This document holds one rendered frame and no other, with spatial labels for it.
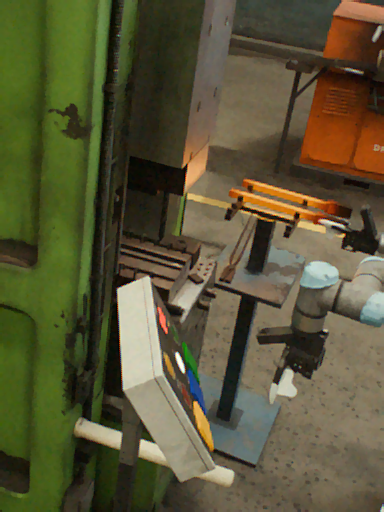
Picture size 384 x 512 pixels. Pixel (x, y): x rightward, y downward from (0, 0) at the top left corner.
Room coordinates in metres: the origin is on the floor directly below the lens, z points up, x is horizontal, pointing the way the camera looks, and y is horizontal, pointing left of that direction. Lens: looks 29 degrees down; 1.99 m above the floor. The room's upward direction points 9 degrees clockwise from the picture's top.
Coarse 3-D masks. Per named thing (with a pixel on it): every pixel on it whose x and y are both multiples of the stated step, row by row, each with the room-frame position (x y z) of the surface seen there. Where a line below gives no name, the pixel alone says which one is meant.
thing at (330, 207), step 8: (256, 184) 2.31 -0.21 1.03; (264, 184) 2.32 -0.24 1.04; (264, 192) 2.30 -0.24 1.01; (272, 192) 2.29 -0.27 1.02; (280, 192) 2.28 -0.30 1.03; (288, 192) 2.28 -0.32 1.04; (296, 200) 2.26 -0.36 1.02; (312, 200) 2.24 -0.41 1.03; (320, 200) 2.25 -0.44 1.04; (328, 200) 2.25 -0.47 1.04; (320, 208) 2.23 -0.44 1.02; (328, 208) 2.21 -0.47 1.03; (336, 208) 2.22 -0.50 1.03; (344, 208) 2.21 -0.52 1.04; (352, 208) 2.20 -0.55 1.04; (344, 216) 2.21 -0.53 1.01
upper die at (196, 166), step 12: (204, 156) 1.75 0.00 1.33; (132, 168) 1.62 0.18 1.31; (144, 168) 1.61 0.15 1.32; (156, 168) 1.60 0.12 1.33; (168, 168) 1.60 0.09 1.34; (180, 168) 1.59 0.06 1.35; (192, 168) 1.64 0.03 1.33; (204, 168) 1.77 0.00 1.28; (132, 180) 1.62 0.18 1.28; (144, 180) 1.61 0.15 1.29; (156, 180) 1.60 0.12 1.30; (168, 180) 1.60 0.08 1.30; (180, 180) 1.59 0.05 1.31; (192, 180) 1.65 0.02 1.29; (168, 192) 1.60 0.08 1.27; (180, 192) 1.59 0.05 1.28
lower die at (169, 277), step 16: (128, 240) 1.81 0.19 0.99; (128, 256) 1.72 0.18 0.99; (144, 256) 1.71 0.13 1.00; (176, 256) 1.75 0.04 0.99; (128, 272) 1.64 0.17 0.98; (144, 272) 1.65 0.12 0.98; (160, 272) 1.65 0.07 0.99; (176, 272) 1.67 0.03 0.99; (160, 288) 1.59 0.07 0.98; (176, 288) 1.66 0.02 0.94
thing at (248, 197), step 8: (232, 192) 2.21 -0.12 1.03; (240, 192) 2.21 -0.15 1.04; (248, 200) 2.19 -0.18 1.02; (256, 200) 2.18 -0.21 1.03; (264, 200) 2.18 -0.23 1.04; (272, 208) 2.16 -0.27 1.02; (280, 208) 2.15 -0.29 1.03; (288, 208) 2.14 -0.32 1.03; (296, 208) 2.15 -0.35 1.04; (304, 216) 2.12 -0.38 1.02; (312, 216) 2.11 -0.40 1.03; (320, 216) 2.11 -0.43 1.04; (328, 216) 2.12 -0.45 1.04; (344, 224) 2.08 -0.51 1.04
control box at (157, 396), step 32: (128, 288) 1.26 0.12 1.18; (128, 320) 1.14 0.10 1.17; (160, 320) 1.15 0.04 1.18; (128, 352) 1.04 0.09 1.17; (160, 352) 1.02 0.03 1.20; (128, 384) 0.95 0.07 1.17; (160, 384) 0.95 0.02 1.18; (160, 416) 0.96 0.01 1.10; (192, 416) 1.01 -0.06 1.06; (160, 448) 0.96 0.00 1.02; (192, 448) 0.97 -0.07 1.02
